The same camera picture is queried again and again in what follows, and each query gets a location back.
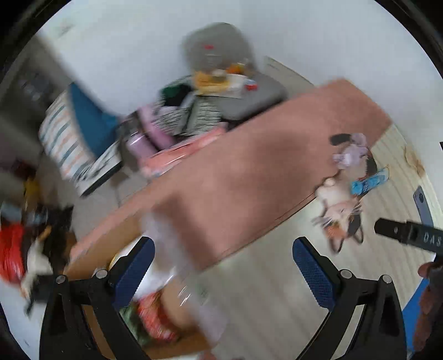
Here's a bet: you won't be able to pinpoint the red snack bag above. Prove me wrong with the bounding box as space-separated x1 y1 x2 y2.
136 290 181 343

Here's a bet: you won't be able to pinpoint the dark clutter pile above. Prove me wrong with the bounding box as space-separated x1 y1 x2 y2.
1 168 74 316

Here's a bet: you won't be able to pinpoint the cardboard box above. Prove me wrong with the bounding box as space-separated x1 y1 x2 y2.
64 213 226 359

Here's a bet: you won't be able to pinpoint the green wet wipes pack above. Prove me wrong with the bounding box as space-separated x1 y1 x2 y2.
119 302 151 347

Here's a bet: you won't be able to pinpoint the grey smartphone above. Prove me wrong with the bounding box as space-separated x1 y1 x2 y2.
413 186 433 227

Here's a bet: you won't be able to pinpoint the pink suitcase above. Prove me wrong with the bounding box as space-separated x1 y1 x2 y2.
124 105 175 160

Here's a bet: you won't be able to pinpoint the black white patterned clothes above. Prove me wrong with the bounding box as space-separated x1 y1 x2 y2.
154 76 222 137

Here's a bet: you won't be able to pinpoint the grey cushioned chair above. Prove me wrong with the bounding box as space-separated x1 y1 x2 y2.
182 22 287 122

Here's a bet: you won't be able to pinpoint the lilac fuzzy sock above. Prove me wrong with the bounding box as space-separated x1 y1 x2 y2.
330 133 369 169

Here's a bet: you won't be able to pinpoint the right hand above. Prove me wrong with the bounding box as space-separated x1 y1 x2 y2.
413 260 442 351

